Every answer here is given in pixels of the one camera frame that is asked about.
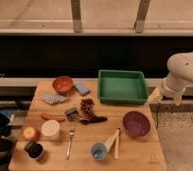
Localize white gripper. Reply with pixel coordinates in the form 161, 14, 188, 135
148, 79, 186, 106

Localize red bowl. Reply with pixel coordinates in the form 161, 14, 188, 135
52, 76, 73, 94

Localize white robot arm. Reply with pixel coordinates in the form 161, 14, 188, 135
148, 52, 193, 105

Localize purple bowl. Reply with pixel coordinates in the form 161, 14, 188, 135
123, 111, 151, 138

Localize green plastic tray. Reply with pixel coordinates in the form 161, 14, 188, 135
98, 70, 148, 105

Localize wooden tongs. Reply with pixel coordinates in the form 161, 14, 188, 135
104, 129, 120, 159

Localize dark brush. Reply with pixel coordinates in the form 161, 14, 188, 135
79, 116, 108, 125

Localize pine cone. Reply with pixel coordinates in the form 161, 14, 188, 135
80, 98, 94, 117

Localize blue sponge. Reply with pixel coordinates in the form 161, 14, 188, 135
75, 83, 90, 96

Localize blue cup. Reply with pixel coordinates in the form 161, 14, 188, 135
91, 143, 107, 161

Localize small dark block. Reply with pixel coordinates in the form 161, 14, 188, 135
65, 107, 79, 121

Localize silver fork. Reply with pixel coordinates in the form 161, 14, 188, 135
66, 129, 75, 160

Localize blue patterned cloth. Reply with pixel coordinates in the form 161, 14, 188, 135
41, 93, 68, 105

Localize white round container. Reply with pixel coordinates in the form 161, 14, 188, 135
41, 120, 60, 140

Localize orange carrot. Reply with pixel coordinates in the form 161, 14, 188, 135
41, 113, 65, 122

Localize red yellow apple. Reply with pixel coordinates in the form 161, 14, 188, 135
23, 127, 39, 140

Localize black cup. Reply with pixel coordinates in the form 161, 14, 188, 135
24, 140, 43, 158

